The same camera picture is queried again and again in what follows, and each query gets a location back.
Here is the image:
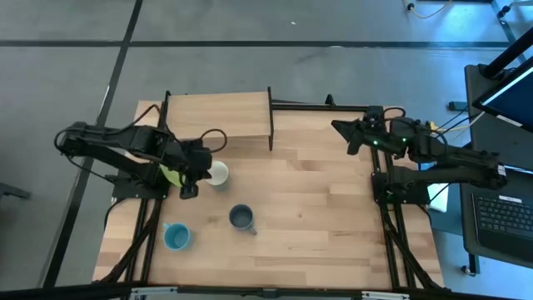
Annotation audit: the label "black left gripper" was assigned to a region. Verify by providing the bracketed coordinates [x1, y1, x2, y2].
[177, 139, 214, 200]

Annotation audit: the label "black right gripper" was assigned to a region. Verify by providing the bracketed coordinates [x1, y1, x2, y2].
[331, 117, 413, 158]

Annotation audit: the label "small white cup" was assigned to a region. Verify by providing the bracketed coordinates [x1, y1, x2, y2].
[205, 160, 231, 187]

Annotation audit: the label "light blue mug with handle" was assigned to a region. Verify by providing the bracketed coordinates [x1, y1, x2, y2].
[162, 222, 192, 252]

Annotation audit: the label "green cloth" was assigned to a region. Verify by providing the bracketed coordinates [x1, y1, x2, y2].
[159, 163, 185, 188]

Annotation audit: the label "white paper sheet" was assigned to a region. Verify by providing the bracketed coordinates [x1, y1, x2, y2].
[426, 182, 451, 214]

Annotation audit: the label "black equipment cart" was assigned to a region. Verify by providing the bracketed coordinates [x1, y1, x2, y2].
[459, 62, 533, 277]

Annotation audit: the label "computer monitor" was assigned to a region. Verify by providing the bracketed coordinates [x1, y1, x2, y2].
[472, 57, 533, 135]

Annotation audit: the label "black keyboard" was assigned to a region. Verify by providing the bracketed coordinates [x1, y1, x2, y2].
[471, 192, 533, 256]

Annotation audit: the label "black monitor pole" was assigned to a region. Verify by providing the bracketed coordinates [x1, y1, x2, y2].
[481, 25, 533, 80]

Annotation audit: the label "grey stand foot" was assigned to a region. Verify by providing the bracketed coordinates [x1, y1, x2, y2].
[0, 182, 32, 202]

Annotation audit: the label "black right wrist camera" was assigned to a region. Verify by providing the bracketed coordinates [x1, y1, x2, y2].
[365, 105, 385, 125]

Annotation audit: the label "black table frame cross rail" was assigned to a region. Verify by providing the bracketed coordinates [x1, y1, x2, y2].
[270, 93, 376, 113]

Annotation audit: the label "black left gripper cable loop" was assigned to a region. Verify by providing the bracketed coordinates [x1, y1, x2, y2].
[198, 127, 229, 154]

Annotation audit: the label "grey mug with handle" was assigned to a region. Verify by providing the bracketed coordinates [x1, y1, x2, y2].
[228, 203, 258, 236]

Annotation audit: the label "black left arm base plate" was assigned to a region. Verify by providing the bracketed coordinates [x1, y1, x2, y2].
[110, 173, 171, 201]

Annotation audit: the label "wooden shelf with black frame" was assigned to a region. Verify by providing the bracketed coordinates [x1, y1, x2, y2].
[159, 86, 276, 153]

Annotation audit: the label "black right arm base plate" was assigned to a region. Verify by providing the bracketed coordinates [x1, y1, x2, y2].
[371, 169, 431, 206]

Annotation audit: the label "black left table frame rails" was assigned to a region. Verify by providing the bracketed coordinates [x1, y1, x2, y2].
[98, 197, 164, 285]

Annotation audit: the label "black table frame rails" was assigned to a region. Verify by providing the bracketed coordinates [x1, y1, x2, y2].
[370, 147, 443, 291]
[98, 197, 164, 285]

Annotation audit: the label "blue and white cables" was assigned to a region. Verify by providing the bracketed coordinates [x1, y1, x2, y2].
[431, 104, 486, 142]

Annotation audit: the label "black right table frame rails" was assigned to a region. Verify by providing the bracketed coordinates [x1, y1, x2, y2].
[370, 147, 443, 291]

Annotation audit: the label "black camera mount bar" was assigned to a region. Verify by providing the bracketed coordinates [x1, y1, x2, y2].
[0, 282, 533, 300]

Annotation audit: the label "yellow floor cable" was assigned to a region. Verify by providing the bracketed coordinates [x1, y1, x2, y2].
[401, 0, 454, 21]

